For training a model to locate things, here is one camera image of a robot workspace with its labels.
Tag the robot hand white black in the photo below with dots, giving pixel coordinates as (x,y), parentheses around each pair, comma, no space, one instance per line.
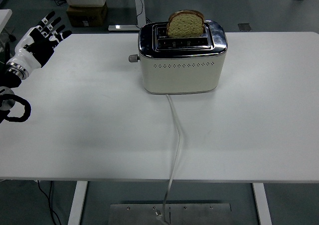
(37,49)

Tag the cream chrome toaster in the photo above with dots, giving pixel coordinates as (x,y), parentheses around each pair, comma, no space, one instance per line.
(179,77)

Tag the small white side table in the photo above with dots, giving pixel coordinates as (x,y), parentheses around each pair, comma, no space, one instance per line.
(4,18)

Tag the brown cardboard box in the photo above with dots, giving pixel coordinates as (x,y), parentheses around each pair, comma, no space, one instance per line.
(86,15)

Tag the white desk leg with foot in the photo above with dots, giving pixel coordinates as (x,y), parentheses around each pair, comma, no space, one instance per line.
(139,8)

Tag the brown bread slice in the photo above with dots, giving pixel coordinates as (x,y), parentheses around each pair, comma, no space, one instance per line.
(185,25)

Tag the white table leg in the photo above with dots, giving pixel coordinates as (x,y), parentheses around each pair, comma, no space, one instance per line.
(261,205)
(77,205)

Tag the grey floor outlet cover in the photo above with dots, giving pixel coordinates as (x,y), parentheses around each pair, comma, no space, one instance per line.
(244,27)

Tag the grey metal plate with screws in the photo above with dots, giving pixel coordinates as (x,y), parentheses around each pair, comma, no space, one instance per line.
(199,215)

